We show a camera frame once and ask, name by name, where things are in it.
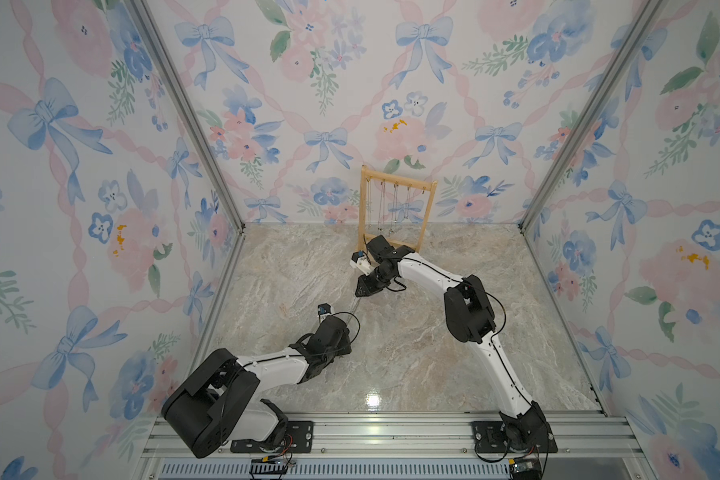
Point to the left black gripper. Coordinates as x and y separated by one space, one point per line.
345 346

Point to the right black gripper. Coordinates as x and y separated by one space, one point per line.
366 287

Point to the wooden jewelry display stand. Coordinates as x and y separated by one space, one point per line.
386 201

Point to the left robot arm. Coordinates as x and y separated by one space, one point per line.
222 399

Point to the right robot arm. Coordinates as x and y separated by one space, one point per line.
471 320

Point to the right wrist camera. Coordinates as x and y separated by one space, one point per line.
359 260

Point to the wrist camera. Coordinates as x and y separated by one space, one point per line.
323 311
359 260

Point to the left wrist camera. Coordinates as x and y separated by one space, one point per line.
323 311

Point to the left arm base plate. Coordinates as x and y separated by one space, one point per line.
290 437

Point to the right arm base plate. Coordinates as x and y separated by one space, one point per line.
497 437

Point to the left aluminium corner post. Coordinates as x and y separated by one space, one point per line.
145 24

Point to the aluminium corner post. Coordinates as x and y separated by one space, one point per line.
145 24
634 37

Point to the aluminium mounting rail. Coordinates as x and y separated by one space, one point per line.
387 445

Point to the right aluminium corner post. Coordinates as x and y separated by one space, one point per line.
634 37

